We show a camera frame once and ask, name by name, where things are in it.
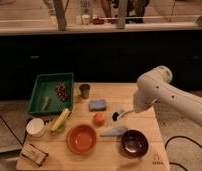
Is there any white brush with black bristles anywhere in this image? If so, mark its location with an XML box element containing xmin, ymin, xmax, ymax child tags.
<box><xmin>112</xmin><ymin>110</ymin><xmax>132</xmax><ymax>121</ymax></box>

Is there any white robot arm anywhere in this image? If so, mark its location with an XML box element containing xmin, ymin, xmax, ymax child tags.
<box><xmin>133</xmin><ymin>66</ymin><xmax>202</xmax><ymax>127</ymax></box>

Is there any red bowl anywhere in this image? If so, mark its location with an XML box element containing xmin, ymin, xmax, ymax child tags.
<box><xmin>66</xmin><ymin>124</ymin><xmax>97</xmax><ymax>155</ymax></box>

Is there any dark purple bowl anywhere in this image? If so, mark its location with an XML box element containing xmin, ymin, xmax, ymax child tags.
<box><xmin>121</xmin><ymin>130</ymin><xmax>149</xmax><ymax>158</ymax></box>

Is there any grey metal cup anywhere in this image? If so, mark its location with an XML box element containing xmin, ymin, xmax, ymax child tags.
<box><xmin>79</xmin><ymin>84</ymin><xmax>90</xmax><ymax>99</ymax></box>

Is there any blue sponge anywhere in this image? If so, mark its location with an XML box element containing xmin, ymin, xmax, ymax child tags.
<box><xmin>89</xmin><ymin>99</ymin><xmax>106</xmax><ymax>111</ymax></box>

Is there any orange fruit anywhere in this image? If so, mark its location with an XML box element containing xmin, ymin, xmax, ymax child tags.
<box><xmin>93</xmin><ymin>113</ymin><xmax>105</xmax><ymax>126</ymax></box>

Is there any yellow corn cob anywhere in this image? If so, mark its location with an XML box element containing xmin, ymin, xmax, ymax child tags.
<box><xmin>51</xmin><ymin>108</ymin><xmax>70</xmax><ymax>132</ymax></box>

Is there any grey cloth piece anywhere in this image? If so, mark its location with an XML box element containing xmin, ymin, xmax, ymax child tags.
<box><xmin>101</xmin><ymin>126</ymin><xmax>128</xmax><ymax>137</ymax></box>

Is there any green plastic tray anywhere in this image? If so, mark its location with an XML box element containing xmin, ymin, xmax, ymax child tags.
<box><xmin>28</xmin><ymin>73</ymin><xmax>74</xmax><ymax>116</ymax></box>

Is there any green pepper in tray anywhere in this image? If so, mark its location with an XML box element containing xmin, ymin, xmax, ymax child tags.
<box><xmin>41</xmin><ymin>96</ymin><xmax>50</xmax><ymax>111</ymax></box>

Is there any red object on far counter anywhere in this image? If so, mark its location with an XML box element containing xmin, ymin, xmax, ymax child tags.
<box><xmin>93</xmin><ymin>18</ymin><xmax>104</xmax><ymax>25</ymax></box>

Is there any white cup on far counter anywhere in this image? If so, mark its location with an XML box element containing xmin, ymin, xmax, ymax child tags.
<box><xmin>82</xmin><ymin>14</ymin><xmax>90</xmax><ymax>25</ymax></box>

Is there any wooden block with dark band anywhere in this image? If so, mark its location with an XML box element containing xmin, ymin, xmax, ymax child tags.
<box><xmin>21</xmin><ymin>144</ymin><xmax>49</xmax><ymax>167</ymax></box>

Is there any black cable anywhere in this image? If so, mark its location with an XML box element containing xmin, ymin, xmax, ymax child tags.
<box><xmin>164</xmin><ymin>135</ymin><xmax>202</xmax><ymax>171</ymax></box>

